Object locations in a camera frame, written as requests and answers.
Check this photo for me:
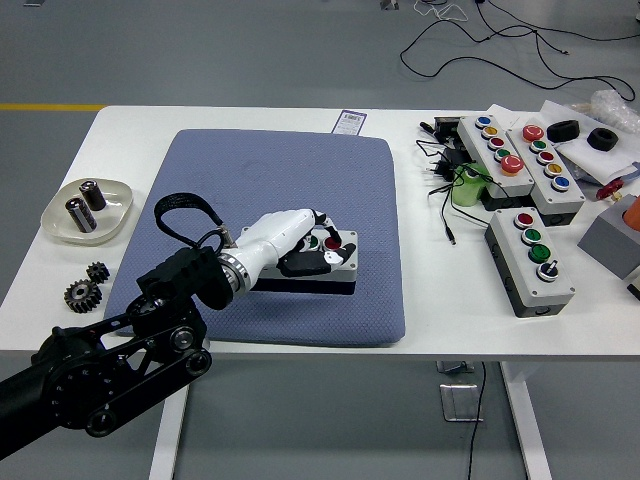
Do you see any green plastic cylinder piece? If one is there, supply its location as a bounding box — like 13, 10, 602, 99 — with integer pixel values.
451, 167, 491, 207

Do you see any white paper sheet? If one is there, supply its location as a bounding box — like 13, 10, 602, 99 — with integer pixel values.
537, 99, 640, 187

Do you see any orange cylinder piece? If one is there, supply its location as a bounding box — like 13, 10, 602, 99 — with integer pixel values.
621, 193, 640, 226

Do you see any grey five-button box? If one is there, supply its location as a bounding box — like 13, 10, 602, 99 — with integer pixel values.
505, 123, 586, 227
457, 115, 535, 211

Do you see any grey four-control button box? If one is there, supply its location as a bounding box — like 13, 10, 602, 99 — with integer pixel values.
241, 224, 360, 297
483, 207, 575, 319

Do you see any white shallow dish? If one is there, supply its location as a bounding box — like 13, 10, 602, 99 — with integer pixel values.
40, 178, 135, 246

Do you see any purple label card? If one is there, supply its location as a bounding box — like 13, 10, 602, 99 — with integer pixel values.
332, 109, 367, 135

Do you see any black electronic device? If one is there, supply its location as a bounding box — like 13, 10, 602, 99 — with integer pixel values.
432, 116, 464, 145

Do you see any blue-grey textured mat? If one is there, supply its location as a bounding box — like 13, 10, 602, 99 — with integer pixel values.
113, 128, 406, 349

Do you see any large dark metal gear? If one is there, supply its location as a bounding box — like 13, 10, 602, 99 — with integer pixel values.
63, 279, 105, 315

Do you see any black cable under table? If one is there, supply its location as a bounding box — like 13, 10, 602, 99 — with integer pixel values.
462, 360, 487, 480

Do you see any white table leg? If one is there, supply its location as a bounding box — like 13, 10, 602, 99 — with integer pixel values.
148, 384, 194, 480
499, 360, 551, 480

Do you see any black floor cable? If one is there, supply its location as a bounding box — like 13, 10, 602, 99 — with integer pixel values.
399, 0, 636, 101

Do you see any clear bubble wrap bag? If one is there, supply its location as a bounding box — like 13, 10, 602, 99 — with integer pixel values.
588, 89, 640, 132

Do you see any black metal cylinder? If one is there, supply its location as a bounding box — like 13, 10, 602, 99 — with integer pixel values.
66, 197, 96, 234
81, 181, 106, 211

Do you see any grey block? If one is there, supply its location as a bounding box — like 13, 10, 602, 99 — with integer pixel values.
577, 192, 640, 281

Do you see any black plug with cord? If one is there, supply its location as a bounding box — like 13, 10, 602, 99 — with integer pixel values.
415, 137, 494, 247

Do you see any white floor cable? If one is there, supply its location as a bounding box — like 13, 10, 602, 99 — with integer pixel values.
413, 0, 469, 22

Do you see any black foam ring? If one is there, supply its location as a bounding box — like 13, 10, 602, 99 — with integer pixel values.
586, 127, 619, 150
545, 119, 581, 144

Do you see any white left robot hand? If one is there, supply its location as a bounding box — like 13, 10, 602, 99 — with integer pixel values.
234, 207, 359, 287

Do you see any metal floor plate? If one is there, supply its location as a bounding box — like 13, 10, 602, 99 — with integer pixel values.
438, 382, 485, 424

